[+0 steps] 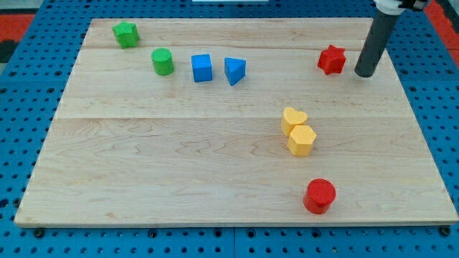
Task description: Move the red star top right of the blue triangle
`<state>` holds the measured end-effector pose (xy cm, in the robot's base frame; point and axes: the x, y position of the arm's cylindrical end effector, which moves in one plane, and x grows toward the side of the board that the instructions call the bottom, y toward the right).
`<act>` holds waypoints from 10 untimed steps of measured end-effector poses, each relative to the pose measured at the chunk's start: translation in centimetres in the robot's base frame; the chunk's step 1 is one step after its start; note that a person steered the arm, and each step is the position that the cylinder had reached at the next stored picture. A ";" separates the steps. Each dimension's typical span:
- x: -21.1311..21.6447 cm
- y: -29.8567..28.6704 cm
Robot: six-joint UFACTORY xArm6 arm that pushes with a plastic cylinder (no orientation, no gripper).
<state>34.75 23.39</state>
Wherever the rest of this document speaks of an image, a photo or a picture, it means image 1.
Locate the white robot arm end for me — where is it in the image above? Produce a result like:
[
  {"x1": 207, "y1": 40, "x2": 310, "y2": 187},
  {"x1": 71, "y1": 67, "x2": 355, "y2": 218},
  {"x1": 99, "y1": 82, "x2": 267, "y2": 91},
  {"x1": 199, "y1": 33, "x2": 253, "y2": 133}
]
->
[{"x1": 374, "y1": 0, "x2": 430, "y2": 16}]

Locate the blue triangle block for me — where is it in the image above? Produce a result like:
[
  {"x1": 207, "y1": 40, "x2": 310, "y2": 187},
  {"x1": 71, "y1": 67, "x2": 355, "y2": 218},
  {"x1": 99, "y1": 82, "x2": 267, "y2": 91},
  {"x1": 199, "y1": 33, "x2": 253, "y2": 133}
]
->
[{"x1": 224, "y1": 57, "x2": 247, "y2": 86}]

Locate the red star block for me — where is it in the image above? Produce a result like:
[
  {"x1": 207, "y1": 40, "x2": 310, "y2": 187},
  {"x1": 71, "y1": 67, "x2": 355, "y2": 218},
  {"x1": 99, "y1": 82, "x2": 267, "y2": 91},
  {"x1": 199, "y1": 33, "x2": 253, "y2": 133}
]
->
[{"x1": 317, "y1": 44, "x2": 346, "y2": 75}]

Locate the green star block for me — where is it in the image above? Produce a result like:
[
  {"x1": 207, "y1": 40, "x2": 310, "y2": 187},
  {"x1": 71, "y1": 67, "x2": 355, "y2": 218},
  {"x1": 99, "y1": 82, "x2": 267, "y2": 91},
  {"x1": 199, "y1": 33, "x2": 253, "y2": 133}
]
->
[{"x1": 112, "y1": 21, "x2": 140, "y2": 49}]

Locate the yellow heart block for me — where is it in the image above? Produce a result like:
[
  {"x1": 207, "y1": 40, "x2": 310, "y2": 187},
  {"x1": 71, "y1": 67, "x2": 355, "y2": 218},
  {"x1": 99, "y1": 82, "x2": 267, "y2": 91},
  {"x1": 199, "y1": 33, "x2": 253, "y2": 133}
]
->
[{"x1": 280, "y1": 107, "x2": 308, "y2": 137}]

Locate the wooden board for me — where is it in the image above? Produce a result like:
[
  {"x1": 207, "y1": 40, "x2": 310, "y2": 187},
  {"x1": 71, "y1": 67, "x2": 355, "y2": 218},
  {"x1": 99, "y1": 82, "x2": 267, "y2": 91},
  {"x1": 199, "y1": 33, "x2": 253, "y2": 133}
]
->
[{"x1": 15, "y1": 18, "x2": 458, "y2": 228}]

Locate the blue cube block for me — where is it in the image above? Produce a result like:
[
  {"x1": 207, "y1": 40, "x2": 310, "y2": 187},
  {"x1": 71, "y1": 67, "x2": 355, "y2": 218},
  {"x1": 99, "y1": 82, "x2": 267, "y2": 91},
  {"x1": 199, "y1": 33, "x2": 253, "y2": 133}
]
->
[{"x1": 191, "y1": 54, "x2": 213, "y2": 82}]

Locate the yellow hexagon block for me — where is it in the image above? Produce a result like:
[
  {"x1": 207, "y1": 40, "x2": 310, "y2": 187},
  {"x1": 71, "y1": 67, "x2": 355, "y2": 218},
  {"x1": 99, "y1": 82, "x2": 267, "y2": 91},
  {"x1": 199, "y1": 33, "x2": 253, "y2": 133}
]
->
[{"x1": 287, "y1": 125, "x2": 317, "y2": 156}]

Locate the green cylinder block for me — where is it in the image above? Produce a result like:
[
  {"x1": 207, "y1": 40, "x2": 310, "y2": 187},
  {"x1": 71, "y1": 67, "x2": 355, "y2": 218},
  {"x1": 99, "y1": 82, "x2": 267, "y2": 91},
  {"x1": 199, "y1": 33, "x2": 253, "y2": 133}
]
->
[{"x1": 151, "y1": 48, "x2": 174, "y2": 76}]

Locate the red cylinder block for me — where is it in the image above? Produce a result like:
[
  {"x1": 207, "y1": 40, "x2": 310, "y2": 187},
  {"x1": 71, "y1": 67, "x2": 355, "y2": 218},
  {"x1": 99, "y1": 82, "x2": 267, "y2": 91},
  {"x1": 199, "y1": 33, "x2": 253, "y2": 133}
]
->
[{"x1": 303, "y1": 178, "x2": 336, "y2": 214}]

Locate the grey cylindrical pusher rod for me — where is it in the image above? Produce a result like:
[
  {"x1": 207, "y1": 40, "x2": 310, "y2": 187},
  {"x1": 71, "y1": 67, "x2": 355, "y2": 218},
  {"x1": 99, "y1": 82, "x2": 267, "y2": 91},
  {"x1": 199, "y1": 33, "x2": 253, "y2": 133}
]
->
[{"x1": 354, "y1": 11, "x2": 399, "y2": 78}]

